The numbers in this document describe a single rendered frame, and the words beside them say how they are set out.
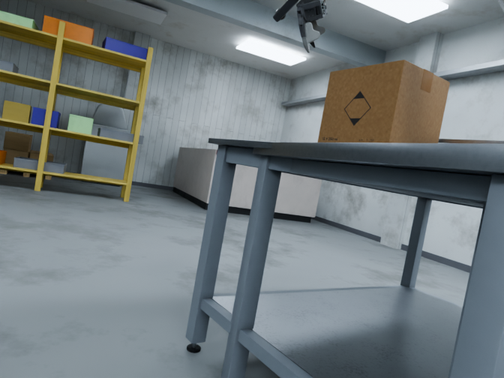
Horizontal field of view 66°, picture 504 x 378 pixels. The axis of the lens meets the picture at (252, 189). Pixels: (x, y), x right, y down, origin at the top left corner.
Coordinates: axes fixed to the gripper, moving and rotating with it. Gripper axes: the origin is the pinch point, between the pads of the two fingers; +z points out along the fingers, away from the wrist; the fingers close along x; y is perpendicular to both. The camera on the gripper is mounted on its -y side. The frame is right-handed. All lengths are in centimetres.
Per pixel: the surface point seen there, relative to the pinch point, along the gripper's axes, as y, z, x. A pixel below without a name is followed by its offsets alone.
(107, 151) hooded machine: -509, 172, 360
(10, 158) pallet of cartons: -573, 115, 231
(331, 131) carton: 6.2, 25.8, -14.4
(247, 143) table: -17.8, 20.9, -29.0
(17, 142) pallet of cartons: -563, 96, 250
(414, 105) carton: 32.6, 19.5, -16.2
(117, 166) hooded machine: -501, 204, 358
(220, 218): -37, 50, -31
